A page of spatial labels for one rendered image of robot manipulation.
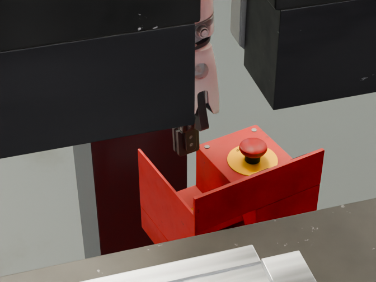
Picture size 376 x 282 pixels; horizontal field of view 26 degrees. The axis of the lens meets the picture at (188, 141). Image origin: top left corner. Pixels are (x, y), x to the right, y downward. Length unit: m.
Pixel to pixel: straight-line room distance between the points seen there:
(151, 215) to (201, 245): 0.28
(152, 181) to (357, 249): 0.34
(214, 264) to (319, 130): 1.82
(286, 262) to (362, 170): 1.72
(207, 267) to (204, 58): 0.33
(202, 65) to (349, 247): 0.29
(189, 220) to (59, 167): 1.38
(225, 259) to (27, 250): 1.44
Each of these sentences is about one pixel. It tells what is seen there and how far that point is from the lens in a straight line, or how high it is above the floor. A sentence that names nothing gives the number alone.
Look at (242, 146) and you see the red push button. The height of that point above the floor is 0.81.
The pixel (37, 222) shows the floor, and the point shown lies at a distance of 2.24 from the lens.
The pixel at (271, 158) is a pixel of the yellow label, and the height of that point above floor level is 0.78.
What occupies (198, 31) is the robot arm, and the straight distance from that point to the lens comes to 0.98.
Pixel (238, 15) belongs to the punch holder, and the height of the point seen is 1.22.
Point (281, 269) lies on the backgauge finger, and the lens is 0.70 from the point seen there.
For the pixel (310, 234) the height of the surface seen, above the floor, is 0.88.
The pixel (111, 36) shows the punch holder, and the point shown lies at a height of 1.25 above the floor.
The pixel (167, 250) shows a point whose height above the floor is 0.87.
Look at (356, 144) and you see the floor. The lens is 2.51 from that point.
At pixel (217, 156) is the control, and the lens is 1.17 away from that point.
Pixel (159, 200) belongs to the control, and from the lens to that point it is 1.12.
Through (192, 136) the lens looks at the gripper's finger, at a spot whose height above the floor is 0.85.
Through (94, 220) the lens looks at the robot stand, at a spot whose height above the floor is 0.43.
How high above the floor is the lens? 1.51
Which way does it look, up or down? 38 degrees down
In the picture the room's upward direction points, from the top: straight up
